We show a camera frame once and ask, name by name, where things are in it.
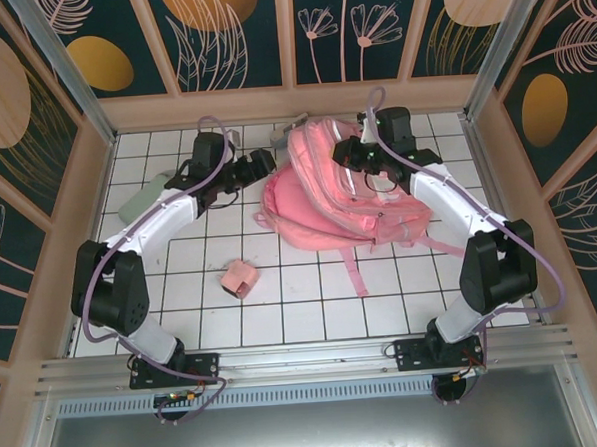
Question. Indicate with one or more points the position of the pink backpack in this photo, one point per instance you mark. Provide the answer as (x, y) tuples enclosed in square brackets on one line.
[(327, 197)]

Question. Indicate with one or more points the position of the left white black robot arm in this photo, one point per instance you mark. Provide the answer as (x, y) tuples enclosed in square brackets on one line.
[(148, 221)]

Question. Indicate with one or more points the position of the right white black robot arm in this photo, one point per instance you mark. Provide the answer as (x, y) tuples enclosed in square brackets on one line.
[(457, 200)]

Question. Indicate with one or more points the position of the beige blue stapler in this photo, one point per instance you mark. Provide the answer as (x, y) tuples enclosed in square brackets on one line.
[(286, 131)]

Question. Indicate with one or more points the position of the mint green pencil case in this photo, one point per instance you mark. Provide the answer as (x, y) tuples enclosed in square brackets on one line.
[(137, 204)]

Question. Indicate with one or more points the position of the small pink box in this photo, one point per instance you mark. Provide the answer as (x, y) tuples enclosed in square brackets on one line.
[(239, 279)]

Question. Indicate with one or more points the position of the left small connector board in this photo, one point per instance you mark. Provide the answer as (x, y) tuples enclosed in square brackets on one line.
[(175, 396)]

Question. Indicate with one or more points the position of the small connector board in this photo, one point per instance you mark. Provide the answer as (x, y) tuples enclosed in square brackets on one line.
[(175, 396), (469, 374)]

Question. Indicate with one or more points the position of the right small connector board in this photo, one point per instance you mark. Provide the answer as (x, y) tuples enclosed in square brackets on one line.
[(469, 374)]

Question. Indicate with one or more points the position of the grey steel sheet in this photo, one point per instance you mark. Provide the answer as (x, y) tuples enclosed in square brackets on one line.
[(309, 433)]

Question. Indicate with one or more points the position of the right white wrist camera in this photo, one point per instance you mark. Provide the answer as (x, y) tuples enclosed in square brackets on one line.
[(366, 130)]

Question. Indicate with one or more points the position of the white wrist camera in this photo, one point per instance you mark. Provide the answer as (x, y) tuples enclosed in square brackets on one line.
[(231, 136), (366, 130)]

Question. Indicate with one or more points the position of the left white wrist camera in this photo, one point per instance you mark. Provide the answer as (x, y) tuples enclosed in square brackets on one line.
[(231, 136)]

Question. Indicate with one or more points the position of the left aluminium side rail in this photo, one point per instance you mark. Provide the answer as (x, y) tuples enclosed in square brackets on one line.
[(103, 183)]

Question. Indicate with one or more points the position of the right aluminium corner post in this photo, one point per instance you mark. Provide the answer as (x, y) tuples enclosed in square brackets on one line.
[(499, 38)]

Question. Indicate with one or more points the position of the aluminium corner post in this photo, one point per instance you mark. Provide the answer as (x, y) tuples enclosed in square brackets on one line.
[(499, 38), (59, 61)]

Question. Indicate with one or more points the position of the left aluminium corner post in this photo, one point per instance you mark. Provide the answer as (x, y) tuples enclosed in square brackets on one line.
[(59, 61)]

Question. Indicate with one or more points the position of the aluminium mounting rail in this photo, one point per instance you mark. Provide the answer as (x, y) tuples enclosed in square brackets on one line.
[(305, 358)]

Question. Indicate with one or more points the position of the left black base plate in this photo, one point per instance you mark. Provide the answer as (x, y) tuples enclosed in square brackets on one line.
[(206, 368)]

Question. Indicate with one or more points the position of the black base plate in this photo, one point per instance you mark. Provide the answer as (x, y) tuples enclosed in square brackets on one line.
[(410, 355), (206, 368)]

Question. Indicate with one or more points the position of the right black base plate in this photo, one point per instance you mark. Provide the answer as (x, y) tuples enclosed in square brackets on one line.
[(410, 355)]

